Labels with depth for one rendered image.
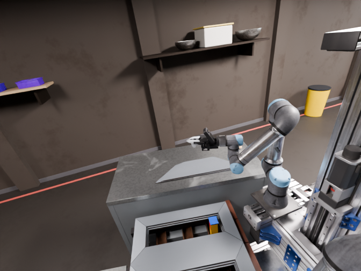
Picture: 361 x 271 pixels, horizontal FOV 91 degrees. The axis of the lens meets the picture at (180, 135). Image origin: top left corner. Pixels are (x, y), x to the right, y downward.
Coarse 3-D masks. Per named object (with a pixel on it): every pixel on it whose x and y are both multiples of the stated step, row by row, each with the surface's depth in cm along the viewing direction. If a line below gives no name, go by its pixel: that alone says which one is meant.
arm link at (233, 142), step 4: (228, 136) 115; (232, 136) 114; (236, 136) 114; (240, 136) 113; (228, 140) 114; (232, 140) 113; (236, 140) 113; (240, 140) 112; (228, 144) 114; (232, 144) 114; (236, 144) 114; (240, 144) 113; (232, 148) 116; (236, 148) 115
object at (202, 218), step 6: (204, 216) 137; (210, 216) 137; (216, 216) 137; (168, 222) 135; (174, 222) 136; (180, 222) 136; (186, 222) 136; (192, 222) 137; (150, 228) 135; (156, 228) 135; (162, 228) 135; (222, 228) 127; (216, 264) 108; (222, 264) 108; (228, 264) 108; (234, 264) 108; (186, 270) 107; (192, 270) 106; (198, 270) 107; (204, 270) 107
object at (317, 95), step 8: (312, 88) 409; (320, 88) 402; (328, 88) 396; (312, 96) 412; (320, 96) 402; (312, 104) 419; (320, 104) 411; (304, 112) 448; (312, 112) 427; (320, 112) 422
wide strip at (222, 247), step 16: (192, 240) 121; (208, 240) 120; (224, 240) 118; (240, 240) 117; (144, 256) 115; (160, 256) 114; (176, 256) 113; (192, 256) 112; (208, 256) 111; (224, 256) 110
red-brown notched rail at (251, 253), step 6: (228, 204) 146; (234, 216) 136; (240, 228) 127; (240, 234) 123; (246, 240) 119; (246, 246) 116; (252, 252) 112; (252, 258) 110; (258, 264) 107; (258, 270) 104
